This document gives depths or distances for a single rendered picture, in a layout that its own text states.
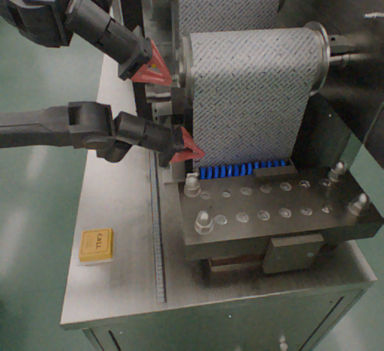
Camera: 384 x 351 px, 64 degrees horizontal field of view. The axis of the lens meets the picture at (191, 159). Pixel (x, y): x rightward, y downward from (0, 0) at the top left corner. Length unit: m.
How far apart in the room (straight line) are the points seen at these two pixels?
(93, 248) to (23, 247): 1.29
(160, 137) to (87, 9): 0.26
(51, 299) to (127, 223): 1.06
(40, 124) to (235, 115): 0.36
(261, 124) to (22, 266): 1.58
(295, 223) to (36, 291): 1.46
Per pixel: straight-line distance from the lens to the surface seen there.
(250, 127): 0.67
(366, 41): 0.69
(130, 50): 0.56
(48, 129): 0.58
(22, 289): 1.88
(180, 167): 0.82
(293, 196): 0.69
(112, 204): 0.84
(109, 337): 0.80
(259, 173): 0.69
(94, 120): 0.58
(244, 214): 0.64
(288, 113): 0.68
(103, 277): 0.73
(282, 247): 0.63
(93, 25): 0.54
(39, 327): 1.76
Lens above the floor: 1.54
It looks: 43 degrees down
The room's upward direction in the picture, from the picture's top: straight up
